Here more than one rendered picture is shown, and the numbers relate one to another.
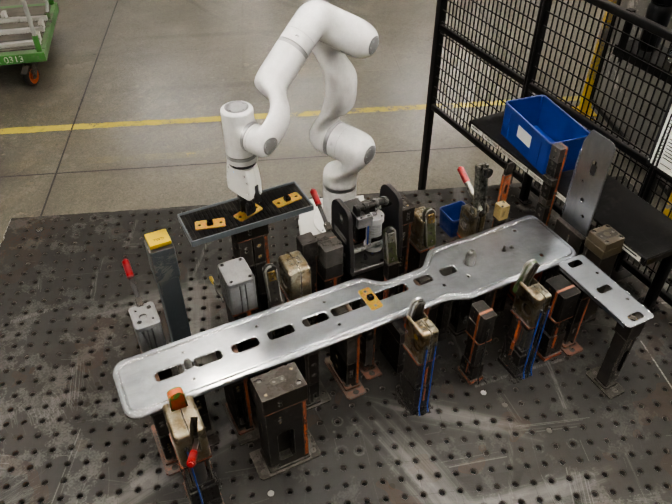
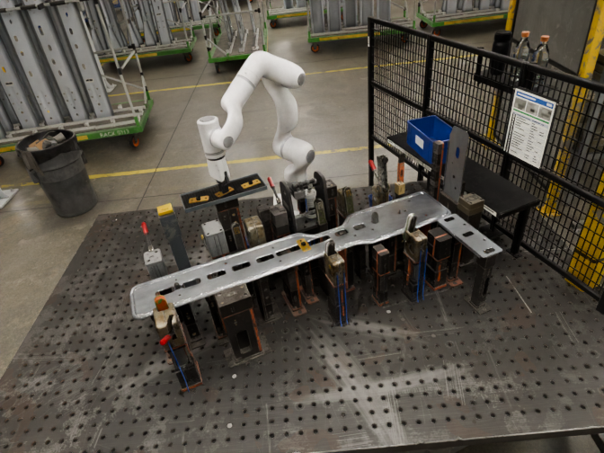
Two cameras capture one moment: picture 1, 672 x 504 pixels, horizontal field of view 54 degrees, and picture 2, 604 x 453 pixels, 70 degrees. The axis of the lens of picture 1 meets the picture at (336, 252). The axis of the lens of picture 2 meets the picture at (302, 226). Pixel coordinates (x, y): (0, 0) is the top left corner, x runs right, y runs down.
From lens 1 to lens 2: 0.37 m
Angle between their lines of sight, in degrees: 8
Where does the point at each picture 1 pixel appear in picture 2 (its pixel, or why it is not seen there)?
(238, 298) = (214, 245)
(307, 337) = (257, 269)
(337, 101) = (284, 120)
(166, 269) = (171, 229)
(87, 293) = (137, 255)
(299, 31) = (247, 70)
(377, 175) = not seen: hidden behind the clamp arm
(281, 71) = (235, 95)
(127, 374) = (138, 293)
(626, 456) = (489, 352)
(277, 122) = (232, 126)
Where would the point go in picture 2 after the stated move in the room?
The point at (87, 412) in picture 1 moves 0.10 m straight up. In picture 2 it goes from (124, 326) to (117, 311)
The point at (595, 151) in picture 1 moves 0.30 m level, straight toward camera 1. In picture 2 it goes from (457, 140) to (438, 173)
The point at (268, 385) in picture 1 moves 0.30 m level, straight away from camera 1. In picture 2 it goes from (225, 297) to (228, 245)
